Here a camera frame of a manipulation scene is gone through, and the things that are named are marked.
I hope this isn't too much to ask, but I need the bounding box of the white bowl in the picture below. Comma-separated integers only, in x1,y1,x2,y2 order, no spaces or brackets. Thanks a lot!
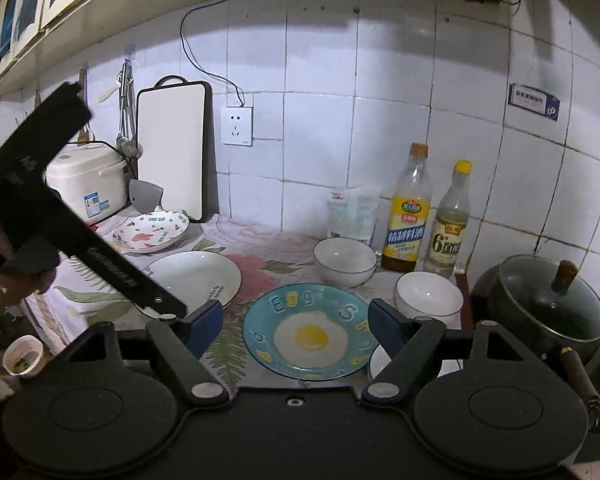
393,272,464,328
313,237,377,288

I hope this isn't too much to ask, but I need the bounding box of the white plate black rim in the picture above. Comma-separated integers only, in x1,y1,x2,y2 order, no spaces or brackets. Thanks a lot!
142,252,242,318

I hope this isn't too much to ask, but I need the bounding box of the teal fried egg plate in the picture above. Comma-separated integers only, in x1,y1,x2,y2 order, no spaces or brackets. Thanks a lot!
242,283,378,382

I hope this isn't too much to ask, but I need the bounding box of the rabbit carrot patterned plate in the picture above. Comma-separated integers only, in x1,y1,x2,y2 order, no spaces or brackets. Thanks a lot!
112,210,189,255

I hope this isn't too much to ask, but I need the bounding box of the white rice cooker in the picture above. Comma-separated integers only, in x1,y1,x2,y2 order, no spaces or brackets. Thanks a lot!
45,143,128,226

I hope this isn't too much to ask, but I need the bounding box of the wooden spatula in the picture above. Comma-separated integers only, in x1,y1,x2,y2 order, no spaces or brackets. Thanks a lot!
76,68,95,146

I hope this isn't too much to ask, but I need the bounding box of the vinegar bottle yellow cap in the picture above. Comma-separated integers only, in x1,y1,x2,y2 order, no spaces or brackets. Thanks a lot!
424,159,472,278

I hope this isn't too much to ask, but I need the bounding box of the floral table cloth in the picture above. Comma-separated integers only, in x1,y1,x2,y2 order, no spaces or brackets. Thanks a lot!
24,204,466,391

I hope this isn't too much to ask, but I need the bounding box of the cooking wine bottle orange cap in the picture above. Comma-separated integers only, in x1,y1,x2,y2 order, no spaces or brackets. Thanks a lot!
380,143,434,273

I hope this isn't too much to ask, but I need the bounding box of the hanging metal ladle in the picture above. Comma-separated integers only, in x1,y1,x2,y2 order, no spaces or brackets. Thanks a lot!
117,58,143,159

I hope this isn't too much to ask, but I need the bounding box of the small white cup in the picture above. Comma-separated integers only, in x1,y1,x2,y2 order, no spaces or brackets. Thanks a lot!
3,335,45,378

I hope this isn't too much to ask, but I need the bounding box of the white salt bag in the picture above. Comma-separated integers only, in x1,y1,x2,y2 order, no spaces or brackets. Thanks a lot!
327,188,379,245

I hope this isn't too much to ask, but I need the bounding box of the black pot with glass lid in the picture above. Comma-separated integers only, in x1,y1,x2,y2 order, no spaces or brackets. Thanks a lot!
470,255,600,362

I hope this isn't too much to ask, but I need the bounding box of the white hanging spoon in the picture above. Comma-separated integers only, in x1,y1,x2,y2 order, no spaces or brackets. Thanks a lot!
96,73,123,103

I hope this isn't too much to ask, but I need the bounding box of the white cutting board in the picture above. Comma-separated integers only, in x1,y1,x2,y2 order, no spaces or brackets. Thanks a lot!
136,75,212,222

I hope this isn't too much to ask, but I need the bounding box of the wooden pan handle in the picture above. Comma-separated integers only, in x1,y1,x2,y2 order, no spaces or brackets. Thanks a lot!
559,347,600,416

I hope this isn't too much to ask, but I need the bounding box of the white wall socket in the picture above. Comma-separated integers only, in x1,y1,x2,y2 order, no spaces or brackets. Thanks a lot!
221,106,253,146

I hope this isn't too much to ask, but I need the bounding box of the blue wall sticker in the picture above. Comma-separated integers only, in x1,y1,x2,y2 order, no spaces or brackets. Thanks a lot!
508,84,560,122

